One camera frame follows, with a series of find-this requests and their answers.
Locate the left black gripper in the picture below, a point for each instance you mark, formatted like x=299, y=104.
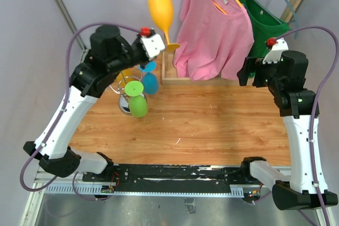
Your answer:
x=138, y=41

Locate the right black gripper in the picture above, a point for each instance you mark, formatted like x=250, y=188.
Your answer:
x=250, y=63

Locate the orange wine glass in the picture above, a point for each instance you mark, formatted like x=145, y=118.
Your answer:
x=162, y=14
x=127, y=74

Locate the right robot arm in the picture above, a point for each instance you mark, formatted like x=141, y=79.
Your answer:
x=306, y=187

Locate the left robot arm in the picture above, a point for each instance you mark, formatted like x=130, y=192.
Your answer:
x=110, y=54

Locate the wooden clothes rack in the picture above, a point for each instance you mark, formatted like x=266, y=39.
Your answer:
x=167, y=64

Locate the blue wine glass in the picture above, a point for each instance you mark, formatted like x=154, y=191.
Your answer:
x=149, y=80

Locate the chrome wine glass rack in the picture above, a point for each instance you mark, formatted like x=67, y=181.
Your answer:
x=118, y=88

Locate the green wine glass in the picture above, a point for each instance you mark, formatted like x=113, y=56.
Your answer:
x=137, y=103

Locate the green t-shirt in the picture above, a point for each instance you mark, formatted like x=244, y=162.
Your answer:
x=264, y=26

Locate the pink t-shirt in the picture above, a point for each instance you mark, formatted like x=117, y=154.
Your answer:
x=215, y=38

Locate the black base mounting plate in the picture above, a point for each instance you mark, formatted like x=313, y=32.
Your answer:
x=171, y=179

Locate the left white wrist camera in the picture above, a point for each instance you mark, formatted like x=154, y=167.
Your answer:
x=152, y=43

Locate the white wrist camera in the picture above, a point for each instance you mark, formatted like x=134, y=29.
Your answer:
x=276, y=48
x=152, y=43

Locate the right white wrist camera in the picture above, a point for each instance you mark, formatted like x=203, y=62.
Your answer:
x=276, y=48

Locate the aluminium frame post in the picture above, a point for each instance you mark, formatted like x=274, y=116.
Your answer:
x=66, y=16

